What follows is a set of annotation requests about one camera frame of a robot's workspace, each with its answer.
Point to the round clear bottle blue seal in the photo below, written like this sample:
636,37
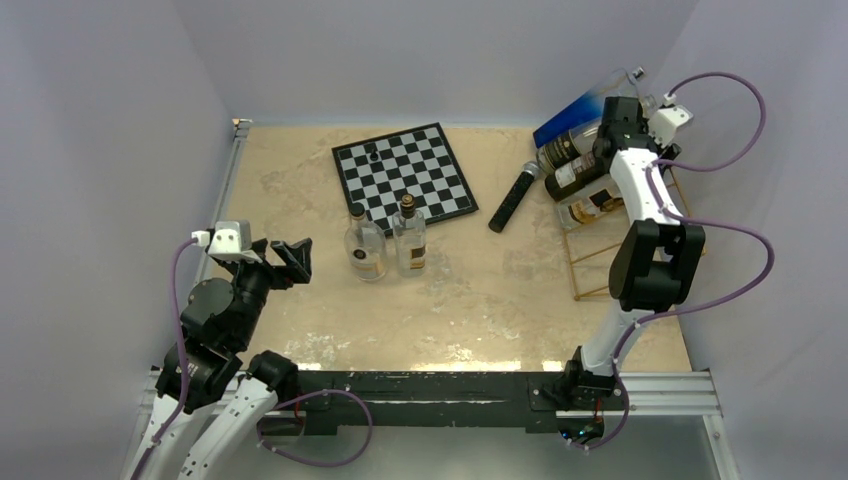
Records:
365,245

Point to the clear square bottle gold label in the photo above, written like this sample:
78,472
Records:
585,207

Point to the black white chessboard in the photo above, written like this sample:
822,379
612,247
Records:
418,161

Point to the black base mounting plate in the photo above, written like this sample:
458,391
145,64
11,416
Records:
536,402

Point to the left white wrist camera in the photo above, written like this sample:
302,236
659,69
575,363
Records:
228,241

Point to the clear bottle black label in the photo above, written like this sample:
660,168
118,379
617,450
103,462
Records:
570,146

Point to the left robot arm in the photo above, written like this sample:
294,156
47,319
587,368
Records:
187,436

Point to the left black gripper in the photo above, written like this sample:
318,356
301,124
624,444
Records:
291,255

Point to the clear square bottle black cap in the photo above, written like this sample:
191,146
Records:
409,233

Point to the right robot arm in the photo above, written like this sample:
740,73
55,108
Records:
654,267

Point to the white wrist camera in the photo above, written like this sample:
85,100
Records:
228,241
667,120

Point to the blue clear tall bottle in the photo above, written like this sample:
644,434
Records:
589,106

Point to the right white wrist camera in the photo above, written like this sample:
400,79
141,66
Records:
667,120

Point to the dark green wine bottle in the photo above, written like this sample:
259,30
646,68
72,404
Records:
574,176

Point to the gold wire wine rack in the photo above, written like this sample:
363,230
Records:
590,249

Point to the aluminium frame rail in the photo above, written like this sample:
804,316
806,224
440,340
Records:
179,285

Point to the black glitter tube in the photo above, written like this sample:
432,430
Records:
529,174

